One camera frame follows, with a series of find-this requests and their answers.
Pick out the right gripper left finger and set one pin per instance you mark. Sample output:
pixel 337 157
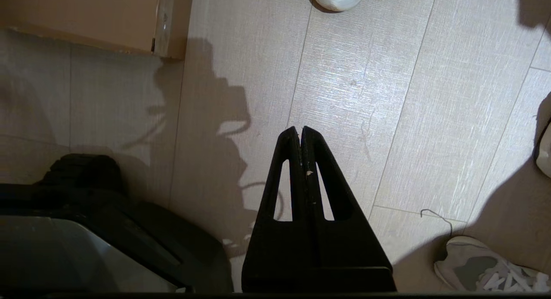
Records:
pixel 275 243

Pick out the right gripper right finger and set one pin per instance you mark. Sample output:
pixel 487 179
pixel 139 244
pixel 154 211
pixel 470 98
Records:
pixel 344 243

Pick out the white lace-up sneaker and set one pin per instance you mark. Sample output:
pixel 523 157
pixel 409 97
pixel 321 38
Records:
pixel 338 2

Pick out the brown cardboard shoe box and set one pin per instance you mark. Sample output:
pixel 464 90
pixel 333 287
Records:
pixel 86 15

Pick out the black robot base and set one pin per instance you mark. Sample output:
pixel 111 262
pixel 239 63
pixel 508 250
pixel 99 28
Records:
pixel 107 221

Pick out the grey beige chunky sneaker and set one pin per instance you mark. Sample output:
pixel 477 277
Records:
pixel 546 155
pixel 469 264

